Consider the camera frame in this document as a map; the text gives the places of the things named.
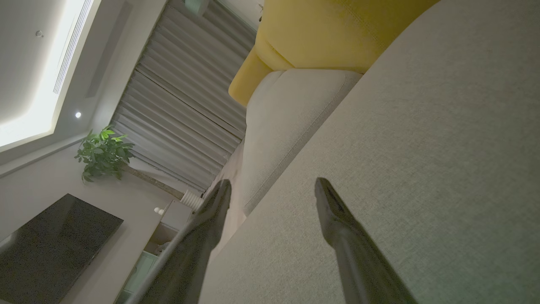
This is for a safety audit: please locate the black flat television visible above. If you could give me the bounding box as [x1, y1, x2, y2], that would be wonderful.
[0, 193, 124, 304]

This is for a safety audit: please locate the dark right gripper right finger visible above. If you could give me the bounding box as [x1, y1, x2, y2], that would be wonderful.
[314, 177, 418, 304]

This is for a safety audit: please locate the grey pleated curtain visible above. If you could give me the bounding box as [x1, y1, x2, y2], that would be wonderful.
[111, 0, 258, 193]

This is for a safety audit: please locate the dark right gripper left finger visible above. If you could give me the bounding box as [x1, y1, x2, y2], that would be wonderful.
[127, 179, 232, 304]

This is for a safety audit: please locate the green potted plant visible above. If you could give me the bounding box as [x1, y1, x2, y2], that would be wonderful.
[74, 125, 186, 200]

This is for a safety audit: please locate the yellow sofa back cushion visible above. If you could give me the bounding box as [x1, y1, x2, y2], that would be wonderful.
[228, 0, 439, 107]

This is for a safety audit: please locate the grey fabric sofa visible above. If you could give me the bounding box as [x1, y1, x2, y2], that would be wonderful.
[198, 0, 540, 304]

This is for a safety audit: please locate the white television cabinet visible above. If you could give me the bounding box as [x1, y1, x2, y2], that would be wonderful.
[114, 199, 194, 304]

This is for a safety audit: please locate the white ceiling air vent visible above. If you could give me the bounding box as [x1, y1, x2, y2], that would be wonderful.
[53, 0, 94, 95]

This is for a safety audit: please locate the grey rounded sofa section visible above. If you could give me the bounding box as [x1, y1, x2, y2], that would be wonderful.
[243, 69, 363, 217]

